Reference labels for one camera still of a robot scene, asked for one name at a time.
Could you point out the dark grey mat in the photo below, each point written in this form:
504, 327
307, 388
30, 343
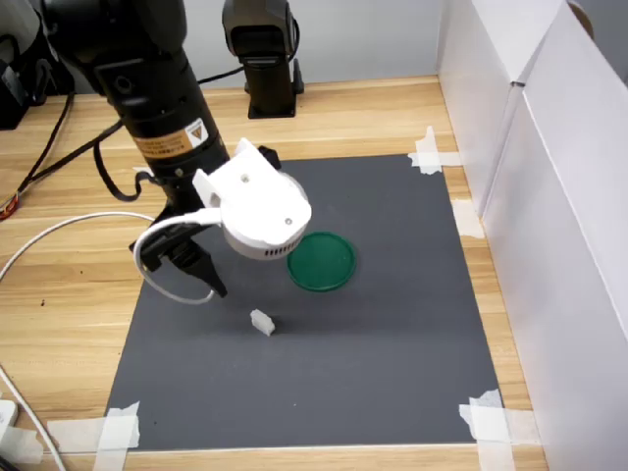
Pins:
343, 368

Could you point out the small white plastic terminal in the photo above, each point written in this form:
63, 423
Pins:
261, 321

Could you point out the white cardboard box partition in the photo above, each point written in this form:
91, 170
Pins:
564, 245
471, 98

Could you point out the white tape strip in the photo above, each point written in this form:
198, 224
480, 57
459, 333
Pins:
19, 444

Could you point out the black device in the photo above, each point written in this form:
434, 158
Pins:
15, 98

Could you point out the round green lid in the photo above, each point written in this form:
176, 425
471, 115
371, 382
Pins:
324, 265

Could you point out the white camera box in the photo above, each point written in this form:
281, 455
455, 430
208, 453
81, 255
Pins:
255, 211

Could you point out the white power adaptor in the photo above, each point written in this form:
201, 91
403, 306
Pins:
7, 414

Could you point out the white tape on mat corner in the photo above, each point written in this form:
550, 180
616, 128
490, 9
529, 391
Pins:
490, 427
118, 432
432, 159

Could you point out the white tape on mat edge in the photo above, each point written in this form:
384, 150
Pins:
466, 221

